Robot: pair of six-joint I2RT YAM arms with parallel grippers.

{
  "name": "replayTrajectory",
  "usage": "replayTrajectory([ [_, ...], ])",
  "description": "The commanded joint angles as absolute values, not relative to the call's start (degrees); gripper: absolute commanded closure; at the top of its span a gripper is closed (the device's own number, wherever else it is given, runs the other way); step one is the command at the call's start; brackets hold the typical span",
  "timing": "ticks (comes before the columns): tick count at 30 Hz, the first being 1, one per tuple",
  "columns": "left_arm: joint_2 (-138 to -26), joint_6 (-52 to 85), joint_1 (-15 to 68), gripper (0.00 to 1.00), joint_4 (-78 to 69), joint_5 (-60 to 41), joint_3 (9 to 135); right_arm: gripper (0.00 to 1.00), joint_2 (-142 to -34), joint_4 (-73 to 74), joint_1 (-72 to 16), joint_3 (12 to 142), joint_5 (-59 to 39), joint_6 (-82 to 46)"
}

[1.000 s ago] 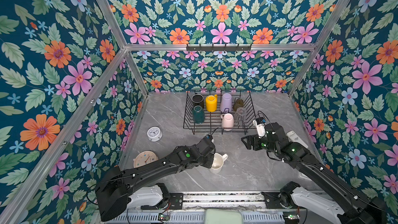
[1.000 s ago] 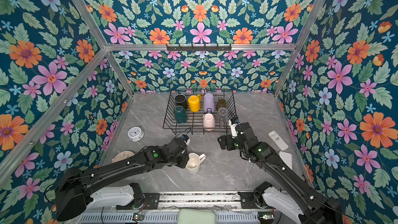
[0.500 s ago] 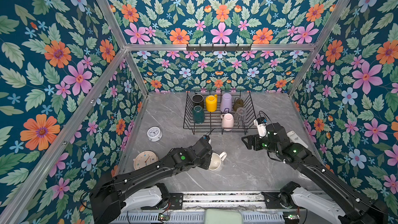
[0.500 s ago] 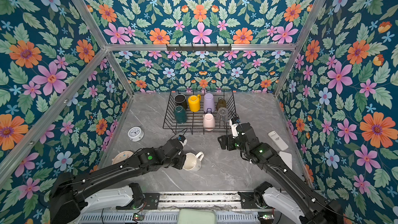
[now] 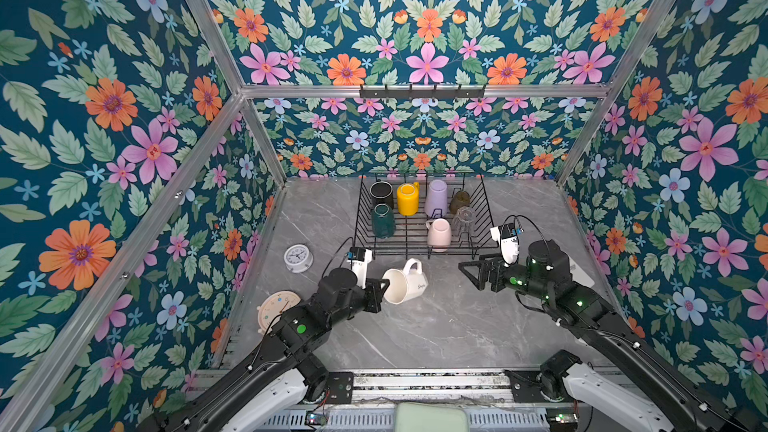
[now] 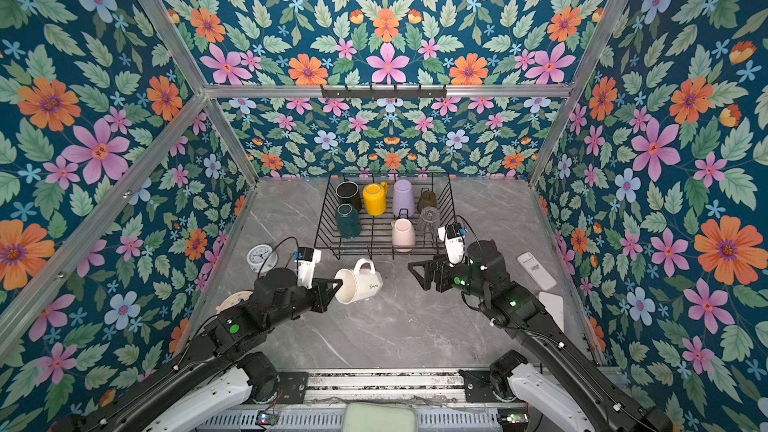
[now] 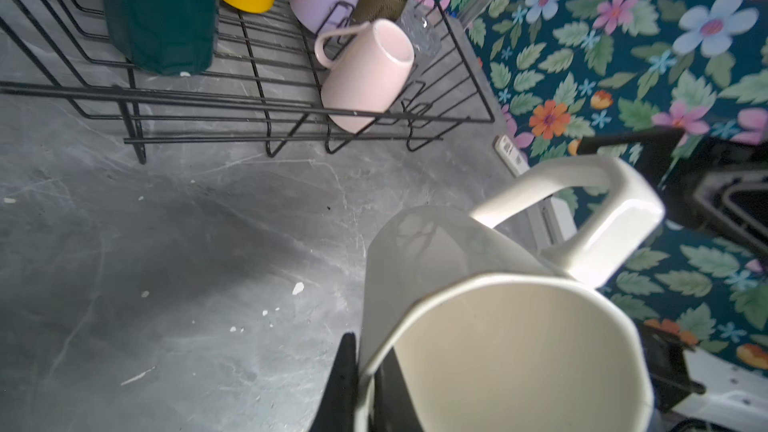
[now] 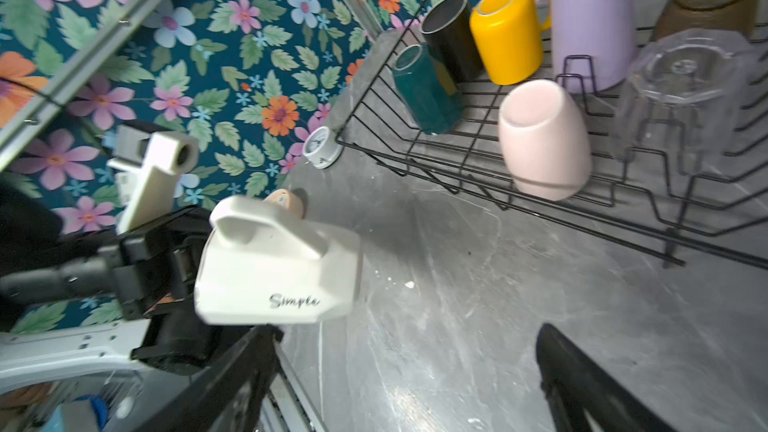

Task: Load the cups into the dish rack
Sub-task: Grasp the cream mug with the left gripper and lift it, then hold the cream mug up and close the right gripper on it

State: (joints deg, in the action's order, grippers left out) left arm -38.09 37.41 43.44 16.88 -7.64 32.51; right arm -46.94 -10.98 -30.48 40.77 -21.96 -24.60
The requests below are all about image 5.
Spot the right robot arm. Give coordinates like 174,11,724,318
459,240,766,431

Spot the small white alarm clock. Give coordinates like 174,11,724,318
283,244,314,274

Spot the pink round clock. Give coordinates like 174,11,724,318
257,290,301,335

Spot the black wall hook rail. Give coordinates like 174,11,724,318
358,84,486,101

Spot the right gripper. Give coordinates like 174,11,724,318
458,250,553,305

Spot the olive glass cup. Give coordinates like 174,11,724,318
449,190,471,214

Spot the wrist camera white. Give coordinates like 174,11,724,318
490,223,520,266
347,246,373,289

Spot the green cloth pad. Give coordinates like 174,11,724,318
393,402,470,432

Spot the black wire dish rack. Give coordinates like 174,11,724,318
352,174,498,258

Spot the green mug white inside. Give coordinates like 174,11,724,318
372,203,396,239

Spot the lilac plastic cup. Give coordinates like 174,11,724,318
425,179,449,219

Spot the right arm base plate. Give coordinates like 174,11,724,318
502,369,575,403

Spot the white mug front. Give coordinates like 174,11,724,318
383,258,429,305

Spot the black mug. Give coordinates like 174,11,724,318
369,181,395,209

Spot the clear glass cup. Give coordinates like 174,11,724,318
452,206,476,238

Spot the yellow mug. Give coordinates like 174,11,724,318
396,183,420,217

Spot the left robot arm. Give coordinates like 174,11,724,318
138,268,390,431

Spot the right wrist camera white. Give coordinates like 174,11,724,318
490,223,520,266

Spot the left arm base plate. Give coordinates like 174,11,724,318
320,371,355,405

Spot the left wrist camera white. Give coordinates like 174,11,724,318
347,246,373,289

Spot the white remote control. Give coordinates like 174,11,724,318
569,259,595,288

